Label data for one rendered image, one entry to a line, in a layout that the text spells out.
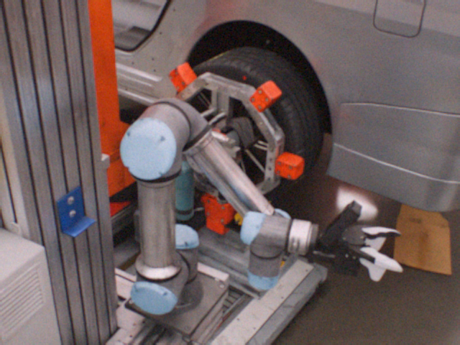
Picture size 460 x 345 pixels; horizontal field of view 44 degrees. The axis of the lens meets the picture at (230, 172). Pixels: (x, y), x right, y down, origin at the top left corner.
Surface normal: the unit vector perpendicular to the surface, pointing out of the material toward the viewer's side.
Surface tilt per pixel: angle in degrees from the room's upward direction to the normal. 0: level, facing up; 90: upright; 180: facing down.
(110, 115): 90
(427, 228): 4
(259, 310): 0
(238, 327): 0
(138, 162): 82
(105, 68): 90
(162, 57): 90
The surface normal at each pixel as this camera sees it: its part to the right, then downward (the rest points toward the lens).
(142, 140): -0.25, 0.40
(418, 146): -0.58, 0.42
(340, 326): 0.04, -0.84
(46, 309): 0.88, 0.29
